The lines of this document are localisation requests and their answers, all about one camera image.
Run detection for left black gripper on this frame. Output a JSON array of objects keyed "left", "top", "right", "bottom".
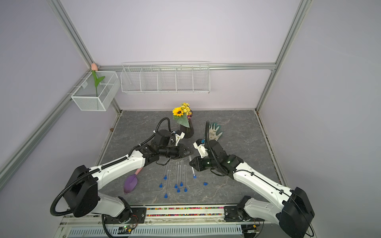
[{"left": 159, "top": 143, "right": 193, "bottom": 159}]

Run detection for clear test tube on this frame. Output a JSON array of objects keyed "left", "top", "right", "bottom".
[{"left": 183, "top": 164, "right": 188, "bottom": 192}]

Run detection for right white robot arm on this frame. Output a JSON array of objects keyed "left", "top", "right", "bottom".
[{"left": 190, "top": 122, "right": 316, "bottom": 238}]

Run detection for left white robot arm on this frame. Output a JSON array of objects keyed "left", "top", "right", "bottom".
[{"left": 50, "top": 128, "right": 192, "bottom": 223}]

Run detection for dark glass flower vase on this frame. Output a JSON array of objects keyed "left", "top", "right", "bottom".
[{"left": 180, "top": 119, "right": 194, "bottom": 139}]

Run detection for yellow sunflower bouquet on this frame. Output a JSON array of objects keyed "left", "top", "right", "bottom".
[{"left": 172, "top": 103, "right": 193, "bottom": 128}]

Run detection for green white work glove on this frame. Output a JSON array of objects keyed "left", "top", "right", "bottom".
[{"left": 208, "top": 123, "right": 223, "bottom": 141}]

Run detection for green circuit board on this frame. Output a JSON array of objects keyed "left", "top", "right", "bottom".
[{"left": 117, "top": 226, "right": 134, "bottom": 235}]

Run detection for pink artificial tulip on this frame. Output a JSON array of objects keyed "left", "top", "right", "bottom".
[{"left": 91, "top": 63, "right": 105, "bottom": 97}]

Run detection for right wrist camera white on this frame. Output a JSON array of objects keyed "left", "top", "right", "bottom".
[{"left": 193, "top": 139, "right": 208, "bottom": 158}]

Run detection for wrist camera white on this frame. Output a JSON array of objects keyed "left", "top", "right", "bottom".
[
  {"left": 175, "top": 132, "right": 185, "bottom": 146},
  {"left": 193, "top": 139, "right": 208, "bottom": 158}
]

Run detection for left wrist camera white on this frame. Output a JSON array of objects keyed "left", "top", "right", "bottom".
[{"left": 175, "top": 132, "right": 185, "bottom": 146}]

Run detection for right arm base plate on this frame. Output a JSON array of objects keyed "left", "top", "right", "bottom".
[{"left": 224, "top": 206, "right": 264, "bottom": 222}]

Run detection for purple scoop pink handle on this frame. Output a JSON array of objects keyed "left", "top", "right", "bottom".
[{"left": 123, "top": 168, "right": 142, "bottom": 194}]

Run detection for white vented cable duct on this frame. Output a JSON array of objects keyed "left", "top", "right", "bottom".
[{"left": 67, "top": 224, "right": 243, "bottom": 238}]

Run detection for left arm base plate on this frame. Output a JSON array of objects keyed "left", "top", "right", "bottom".
[{"left": 104, "top": 207, "right": 147, "bottom": 224}]

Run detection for white wire wall shelf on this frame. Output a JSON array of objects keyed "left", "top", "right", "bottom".
[{"left": 121, "top": 61, "right": 210, "bottom": 94}]

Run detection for white mesh wall basket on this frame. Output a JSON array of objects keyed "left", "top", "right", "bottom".
[{"left": 71, "top": 71, "right": 121, "bottom": 112}]

